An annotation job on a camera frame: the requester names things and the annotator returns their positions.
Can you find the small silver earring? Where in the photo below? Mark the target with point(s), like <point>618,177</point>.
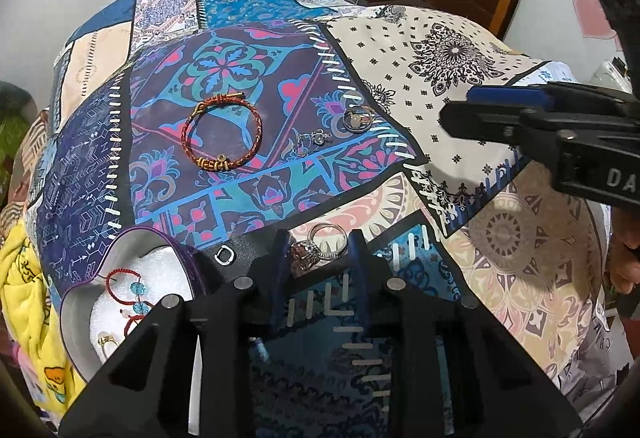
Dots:
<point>301,141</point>
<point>321,136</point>

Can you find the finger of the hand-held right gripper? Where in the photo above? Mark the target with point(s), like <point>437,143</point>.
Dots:
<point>505,94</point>
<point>480,123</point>

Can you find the green patterned cloth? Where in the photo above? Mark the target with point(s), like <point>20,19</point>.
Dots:
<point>11,133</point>

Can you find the heart-shaped jewelry box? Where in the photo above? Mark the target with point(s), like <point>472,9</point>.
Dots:
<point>150,263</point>

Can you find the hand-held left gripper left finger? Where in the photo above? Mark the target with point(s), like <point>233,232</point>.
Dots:
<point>278,278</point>

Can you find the patchwork printed blanket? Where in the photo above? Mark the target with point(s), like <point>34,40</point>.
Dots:
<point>225,68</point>

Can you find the person's right hand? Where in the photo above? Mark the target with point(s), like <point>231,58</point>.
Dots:
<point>625,253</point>

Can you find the grey printed clothing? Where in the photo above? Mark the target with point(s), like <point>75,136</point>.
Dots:
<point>600,333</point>

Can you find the yellow cartoon blanket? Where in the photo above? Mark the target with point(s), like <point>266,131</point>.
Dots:
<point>30,278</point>

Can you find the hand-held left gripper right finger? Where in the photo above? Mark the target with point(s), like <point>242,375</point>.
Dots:
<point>361,278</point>

